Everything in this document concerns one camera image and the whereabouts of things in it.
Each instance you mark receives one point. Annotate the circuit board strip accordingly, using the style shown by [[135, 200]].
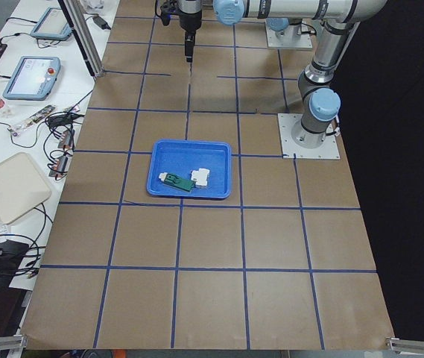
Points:
[[37, 117]]

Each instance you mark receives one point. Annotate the aluminium frame post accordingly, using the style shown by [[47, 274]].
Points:
[[77, 23]]

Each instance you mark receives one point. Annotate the green terminal block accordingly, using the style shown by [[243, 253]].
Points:
[[176, 181]]

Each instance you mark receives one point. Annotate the beige plastic tray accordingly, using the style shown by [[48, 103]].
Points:
[[23, 186]]

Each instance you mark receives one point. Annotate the teach pendant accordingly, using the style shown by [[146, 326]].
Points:
[[52, 26], [33, 78]]

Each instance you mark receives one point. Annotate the far teach pendant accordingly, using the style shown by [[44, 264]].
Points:
[[52, 26]]

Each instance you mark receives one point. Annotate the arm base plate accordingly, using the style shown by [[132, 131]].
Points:
[[292, 37], [297, 143]]

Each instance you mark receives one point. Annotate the near teach pendant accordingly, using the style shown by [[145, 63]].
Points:
[[33, 78]]

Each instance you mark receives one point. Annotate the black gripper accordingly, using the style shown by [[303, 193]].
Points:
[[191, 22]]

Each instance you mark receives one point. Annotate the black power adapter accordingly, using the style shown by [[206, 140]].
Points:
[[100, 22]]

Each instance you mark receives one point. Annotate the blue plastic tray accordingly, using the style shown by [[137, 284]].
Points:
[[180, 157]]

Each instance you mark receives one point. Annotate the white circuit breaker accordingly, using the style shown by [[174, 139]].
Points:
[[200, 177]]

